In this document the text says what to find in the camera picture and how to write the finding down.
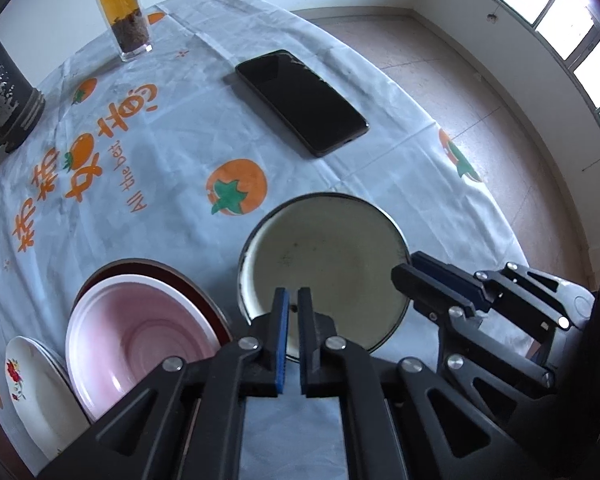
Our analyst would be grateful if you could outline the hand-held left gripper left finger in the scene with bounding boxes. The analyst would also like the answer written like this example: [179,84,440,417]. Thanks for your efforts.
[39,287,291,480]

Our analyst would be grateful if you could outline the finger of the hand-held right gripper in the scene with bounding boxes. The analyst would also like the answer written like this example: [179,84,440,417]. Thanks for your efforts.
[390,263,555,402]
[411,251,587,332]

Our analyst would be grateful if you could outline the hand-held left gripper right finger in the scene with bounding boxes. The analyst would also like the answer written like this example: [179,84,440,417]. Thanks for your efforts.
[297,287,548,480]

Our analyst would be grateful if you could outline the grey enamel bowl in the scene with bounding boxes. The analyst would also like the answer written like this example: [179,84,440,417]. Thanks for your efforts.
[236,192,411,362]

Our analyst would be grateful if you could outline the pink plastic bowl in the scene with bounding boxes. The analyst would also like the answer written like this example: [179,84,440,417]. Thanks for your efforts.
[64,275,222,424]

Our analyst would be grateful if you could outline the printed white tablecloth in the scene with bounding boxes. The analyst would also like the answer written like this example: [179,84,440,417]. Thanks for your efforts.
[0,0,537,480]

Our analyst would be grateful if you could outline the black smartphone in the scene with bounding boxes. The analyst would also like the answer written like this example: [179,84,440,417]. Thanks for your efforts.
[234,49,371,159]

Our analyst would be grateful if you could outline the white plate red flowers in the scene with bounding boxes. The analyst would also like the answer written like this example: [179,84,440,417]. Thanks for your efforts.
[4,335,92,464]

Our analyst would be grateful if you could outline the window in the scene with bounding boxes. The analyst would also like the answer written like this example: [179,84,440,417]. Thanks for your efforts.
[489,0,600,128]

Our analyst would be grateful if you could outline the glass tea bottle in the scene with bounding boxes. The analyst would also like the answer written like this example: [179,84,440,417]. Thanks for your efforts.
[83,0,155,64]

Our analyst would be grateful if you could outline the black thermos flask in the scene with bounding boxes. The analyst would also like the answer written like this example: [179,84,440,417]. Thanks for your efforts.
[0,24,47,154]

